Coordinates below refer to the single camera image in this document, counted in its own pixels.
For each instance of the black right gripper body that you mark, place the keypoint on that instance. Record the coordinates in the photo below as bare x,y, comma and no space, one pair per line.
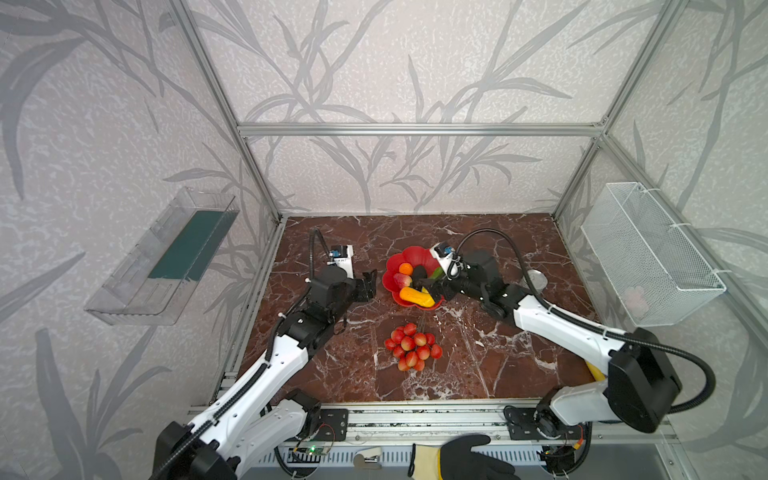
448,283

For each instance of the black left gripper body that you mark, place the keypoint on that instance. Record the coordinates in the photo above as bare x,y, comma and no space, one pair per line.
362,286

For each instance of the dark fake avocado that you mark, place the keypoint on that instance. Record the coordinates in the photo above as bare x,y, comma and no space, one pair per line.
419,275

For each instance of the red yellow fake strawberry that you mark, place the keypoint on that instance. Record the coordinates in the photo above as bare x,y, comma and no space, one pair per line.
402,281

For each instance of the red flower-shaped fruit bowl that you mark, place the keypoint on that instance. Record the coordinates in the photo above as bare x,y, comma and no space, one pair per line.
414,255

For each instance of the red fake grape bunch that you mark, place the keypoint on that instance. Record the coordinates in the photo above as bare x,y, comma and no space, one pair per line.
412,348

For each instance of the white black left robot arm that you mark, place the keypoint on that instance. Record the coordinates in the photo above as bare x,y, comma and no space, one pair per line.
240,427

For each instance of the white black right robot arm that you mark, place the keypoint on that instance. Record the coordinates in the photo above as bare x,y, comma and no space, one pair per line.
639,385

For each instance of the yellow fake banana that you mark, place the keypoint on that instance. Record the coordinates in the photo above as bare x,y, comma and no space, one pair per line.
597,375

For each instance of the black and yellow gloved hand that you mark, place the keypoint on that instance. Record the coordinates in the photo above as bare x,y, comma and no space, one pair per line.
456,460

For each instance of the round silver metal lid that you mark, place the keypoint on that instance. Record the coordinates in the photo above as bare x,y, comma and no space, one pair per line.
535,280

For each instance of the pink object in basket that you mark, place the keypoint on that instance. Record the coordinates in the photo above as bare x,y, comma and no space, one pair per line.
635,302

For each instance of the green circuit board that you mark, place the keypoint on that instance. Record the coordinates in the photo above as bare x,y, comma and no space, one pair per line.
311,451

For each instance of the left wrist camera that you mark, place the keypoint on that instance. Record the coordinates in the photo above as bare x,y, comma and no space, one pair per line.
342,256

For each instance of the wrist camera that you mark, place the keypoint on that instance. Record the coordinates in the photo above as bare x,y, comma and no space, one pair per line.
447,258
342,256

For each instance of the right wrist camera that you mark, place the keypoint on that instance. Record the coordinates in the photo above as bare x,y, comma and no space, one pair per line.
447,258

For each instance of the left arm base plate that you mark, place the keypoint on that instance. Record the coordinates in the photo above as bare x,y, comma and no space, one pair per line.
326,425

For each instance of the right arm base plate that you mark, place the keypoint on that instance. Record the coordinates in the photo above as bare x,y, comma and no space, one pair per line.
531,424

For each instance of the clear plastic wall shelf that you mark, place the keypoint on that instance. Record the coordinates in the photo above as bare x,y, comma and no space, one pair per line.
152,285

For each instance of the white wire mesh basket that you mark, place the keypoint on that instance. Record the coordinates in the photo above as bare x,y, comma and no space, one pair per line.
637,243

